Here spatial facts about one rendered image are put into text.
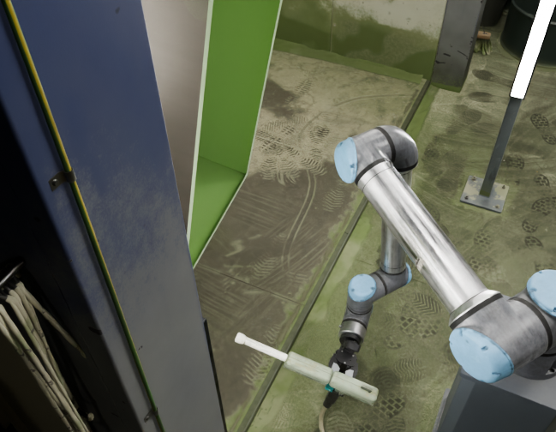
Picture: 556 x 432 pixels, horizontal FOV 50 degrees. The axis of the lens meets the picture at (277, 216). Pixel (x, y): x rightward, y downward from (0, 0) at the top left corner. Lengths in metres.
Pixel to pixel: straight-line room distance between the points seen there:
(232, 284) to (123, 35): 2.06
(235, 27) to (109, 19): 1.48
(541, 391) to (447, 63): 2.33
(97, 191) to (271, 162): 2.52
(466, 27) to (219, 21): 1.84
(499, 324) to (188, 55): 0.94
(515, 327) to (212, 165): 1.38
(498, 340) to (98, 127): 1.12
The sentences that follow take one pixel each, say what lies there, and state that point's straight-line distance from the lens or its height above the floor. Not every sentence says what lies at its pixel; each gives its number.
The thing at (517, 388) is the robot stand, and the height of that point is 0.64.
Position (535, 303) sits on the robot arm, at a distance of 1.58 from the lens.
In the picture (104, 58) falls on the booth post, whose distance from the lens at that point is 0.56.
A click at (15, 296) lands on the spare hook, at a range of 0.66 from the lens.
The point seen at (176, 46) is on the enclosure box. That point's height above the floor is 1.41.
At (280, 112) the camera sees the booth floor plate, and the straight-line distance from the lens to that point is 3.42.
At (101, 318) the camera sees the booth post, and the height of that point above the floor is 1.54.
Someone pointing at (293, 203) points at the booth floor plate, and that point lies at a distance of 2.88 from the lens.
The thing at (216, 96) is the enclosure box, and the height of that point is 0.82.
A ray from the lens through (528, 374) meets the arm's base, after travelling 1.75.
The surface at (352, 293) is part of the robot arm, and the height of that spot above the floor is 0.45.
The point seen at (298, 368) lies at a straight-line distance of 1.95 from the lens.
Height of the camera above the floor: 2.09
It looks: 47 degrees down
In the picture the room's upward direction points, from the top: 1 degrees counter-clockwise
